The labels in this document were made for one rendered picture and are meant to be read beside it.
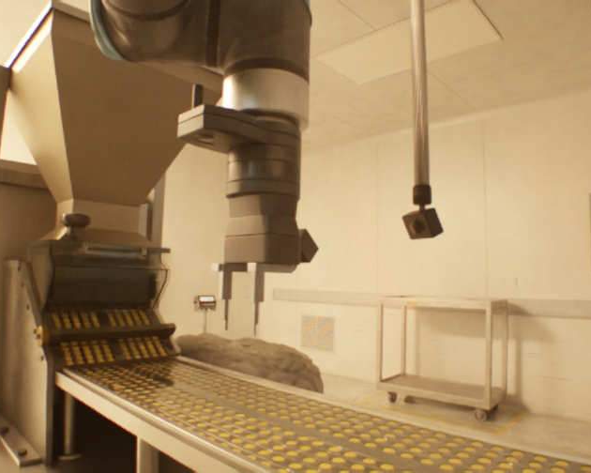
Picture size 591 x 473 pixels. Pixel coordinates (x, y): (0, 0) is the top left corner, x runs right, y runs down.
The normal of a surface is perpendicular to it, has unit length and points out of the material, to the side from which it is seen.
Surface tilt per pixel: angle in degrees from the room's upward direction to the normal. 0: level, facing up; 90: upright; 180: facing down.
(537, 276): 90
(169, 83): 118
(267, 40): 90
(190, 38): 143
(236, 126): 90
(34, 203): 90
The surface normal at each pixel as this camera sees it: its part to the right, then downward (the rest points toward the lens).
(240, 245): -0.68, -0.08
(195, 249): 0.73, -0.05
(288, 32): 0.48, -0.07
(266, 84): 0.05, -0.10
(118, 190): 0.63, 0.43
